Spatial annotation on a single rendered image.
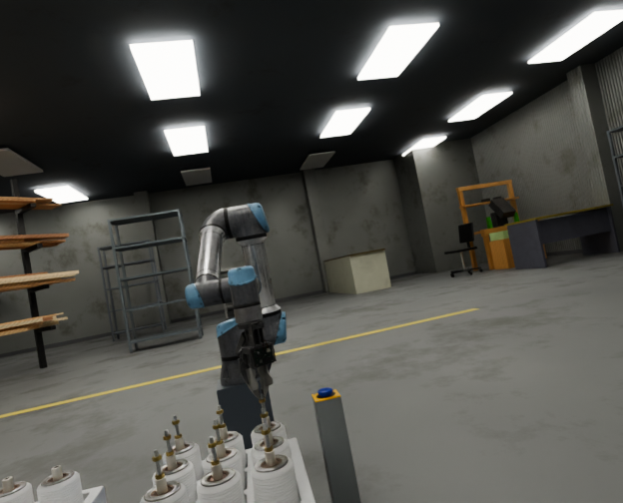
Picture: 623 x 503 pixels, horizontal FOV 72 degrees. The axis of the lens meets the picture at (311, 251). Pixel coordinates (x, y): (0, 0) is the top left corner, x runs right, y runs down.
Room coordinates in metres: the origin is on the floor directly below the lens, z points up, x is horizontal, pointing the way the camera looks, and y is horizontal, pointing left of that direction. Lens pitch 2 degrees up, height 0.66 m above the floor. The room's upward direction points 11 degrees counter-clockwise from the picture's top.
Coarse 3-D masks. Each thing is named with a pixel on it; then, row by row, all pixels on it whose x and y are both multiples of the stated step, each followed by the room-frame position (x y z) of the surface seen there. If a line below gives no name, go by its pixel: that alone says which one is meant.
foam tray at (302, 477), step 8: (288, 440) 1.27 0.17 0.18; (296, 440) 1.26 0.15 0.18; (296, 448) 1.20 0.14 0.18; (248, 456) 1.21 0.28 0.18; (296, 456) 1.15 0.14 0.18; (248, 464) 1.16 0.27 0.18; (296, 464) 1.11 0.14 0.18; (304, 464) 1.10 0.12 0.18; (248, 472) 1.11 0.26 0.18; (296, 472) 1.06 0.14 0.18; (304, 472) 1.05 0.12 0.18; (248, 480) 1.07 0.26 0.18; (304, 480) 1.02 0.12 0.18; (248, 488) 1.03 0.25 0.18; (304, 488) 0.98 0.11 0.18; (248, 496) 0.99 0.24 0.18; (304, 496) 0.95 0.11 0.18; (312, 496) 0.94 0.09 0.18
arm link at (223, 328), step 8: (232, 320) 1.58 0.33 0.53; (224, 328) 1.58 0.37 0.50; (232, 328) 1.57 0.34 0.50; (224, 336) 1.58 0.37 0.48; (232, 336) 1.57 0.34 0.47; (240, 336) 1.57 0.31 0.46; (224, 344) 1.58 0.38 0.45; (232, 344) 1.57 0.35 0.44; (224, 352) 1.58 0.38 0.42; (232, 352) 1.57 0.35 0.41
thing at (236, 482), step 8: (200, 480) 0.96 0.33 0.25; (232, 480) 0.93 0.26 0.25; (240, 480) 0.95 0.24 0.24; (200, 488) 0.92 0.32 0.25; (208, 488) 0.91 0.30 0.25; (216, 488) 0.91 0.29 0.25; (224, 488) 0.91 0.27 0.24; (232, 488) 0.92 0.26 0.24; (240, 488) 0.94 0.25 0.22; (200, 496) 0.92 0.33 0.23; (208, 496) 0.90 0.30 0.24; (216, 496) 0.90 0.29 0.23; (224, 496) 0.91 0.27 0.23; (232, 496) 0.92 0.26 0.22; (240, 496) 0.94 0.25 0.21
